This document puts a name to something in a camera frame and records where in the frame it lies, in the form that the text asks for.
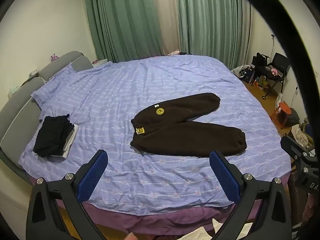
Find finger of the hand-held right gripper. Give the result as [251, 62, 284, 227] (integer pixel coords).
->
[280, 135, 309, 159]

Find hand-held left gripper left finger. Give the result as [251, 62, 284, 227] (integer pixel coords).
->
[26, 149, 108, 240]

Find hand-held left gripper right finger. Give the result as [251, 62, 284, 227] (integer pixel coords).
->
[209, 151, 293, 240]

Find dark brown fleece pants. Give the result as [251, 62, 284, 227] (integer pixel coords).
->
[130, 92, 247, 157]

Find pale clothing pile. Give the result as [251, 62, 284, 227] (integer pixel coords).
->
[291, 124, 313, 148]

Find red stool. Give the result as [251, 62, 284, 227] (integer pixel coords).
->
[270, 102, 293, 130]

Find white folded garment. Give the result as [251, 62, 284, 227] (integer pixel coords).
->
[49, 124, 79, 159]

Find white plastic bag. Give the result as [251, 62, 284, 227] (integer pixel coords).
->
[275, 93, 285, 111]

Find black folded clothes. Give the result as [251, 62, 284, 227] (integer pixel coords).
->
[33, 114, 75, 157]

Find white paper sheets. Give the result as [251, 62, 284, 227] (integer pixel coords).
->
[180, 219, 253, 240]

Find black folding chair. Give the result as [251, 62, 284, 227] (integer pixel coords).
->
[251, 52, 291, 98]

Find white shopping bag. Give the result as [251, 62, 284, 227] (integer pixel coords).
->
[231, 64, 251, 78]

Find blue patterned bed sheet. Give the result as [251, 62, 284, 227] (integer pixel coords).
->
[19, 55, 292, 217]

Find blue patterned pillow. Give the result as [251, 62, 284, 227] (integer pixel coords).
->
[30, 61, 113, 105]

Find grey padded headboard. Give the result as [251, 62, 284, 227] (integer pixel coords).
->
[0, 51, 93, 180]

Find white nightstand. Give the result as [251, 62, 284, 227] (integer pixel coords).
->
[92, 58, 110, 67]

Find green curtain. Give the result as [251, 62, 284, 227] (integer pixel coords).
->
[175, 0, 253, 68]
[82, 0, 165, 63]

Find beige curtain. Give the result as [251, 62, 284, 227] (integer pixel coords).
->
[149, 0, 181, 56]

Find thick black cable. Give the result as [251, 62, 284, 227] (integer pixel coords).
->
[239, 0, 312, 155]

